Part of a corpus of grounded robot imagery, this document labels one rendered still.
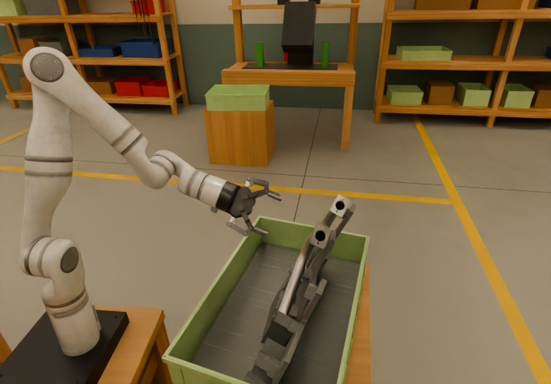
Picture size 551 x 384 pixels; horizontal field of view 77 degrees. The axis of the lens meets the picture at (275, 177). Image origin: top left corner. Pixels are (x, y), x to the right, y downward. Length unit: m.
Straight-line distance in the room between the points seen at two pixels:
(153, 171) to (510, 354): 2.05
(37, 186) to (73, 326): 0.36
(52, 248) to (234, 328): 0.53
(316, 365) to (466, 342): 1.41
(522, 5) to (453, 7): 0.72
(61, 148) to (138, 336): 0.58
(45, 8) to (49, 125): 5.66
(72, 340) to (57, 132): 0.52
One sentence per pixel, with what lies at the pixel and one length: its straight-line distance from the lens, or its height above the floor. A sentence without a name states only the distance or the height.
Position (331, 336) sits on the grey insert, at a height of 0.85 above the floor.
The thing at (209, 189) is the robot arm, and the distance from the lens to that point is 0.86.
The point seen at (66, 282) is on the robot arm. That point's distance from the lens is 0.96.
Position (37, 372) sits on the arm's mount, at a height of 0.91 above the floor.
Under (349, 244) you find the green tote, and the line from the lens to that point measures 1.28.
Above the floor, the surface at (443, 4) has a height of 1.49.
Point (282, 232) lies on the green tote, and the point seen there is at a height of 0.91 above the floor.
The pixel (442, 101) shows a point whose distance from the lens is 5.30.
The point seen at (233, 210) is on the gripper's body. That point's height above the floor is 1.24.
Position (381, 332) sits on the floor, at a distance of 2.23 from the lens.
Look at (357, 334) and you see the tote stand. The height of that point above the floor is 0.79.
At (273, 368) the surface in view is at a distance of 0.90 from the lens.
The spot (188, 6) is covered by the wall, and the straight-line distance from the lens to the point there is 5.95.
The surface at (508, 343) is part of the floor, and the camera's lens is 2.44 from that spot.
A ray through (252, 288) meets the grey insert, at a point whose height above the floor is 0.85.
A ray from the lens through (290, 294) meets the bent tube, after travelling 1.00.
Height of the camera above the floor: 1.72
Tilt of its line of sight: 29 degrees down
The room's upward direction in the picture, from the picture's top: 1 degrees counter-clockwise
